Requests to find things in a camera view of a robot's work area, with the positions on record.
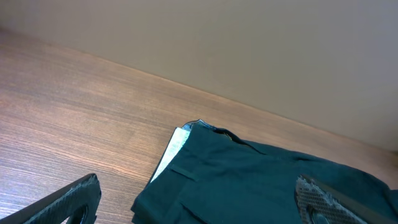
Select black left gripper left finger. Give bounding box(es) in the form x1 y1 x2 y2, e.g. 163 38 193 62
1 174 101 224

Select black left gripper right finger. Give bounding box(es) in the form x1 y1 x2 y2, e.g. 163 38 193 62
295 175 397 224

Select black shorts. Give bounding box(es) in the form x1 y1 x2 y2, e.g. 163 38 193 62
131 120 397 223

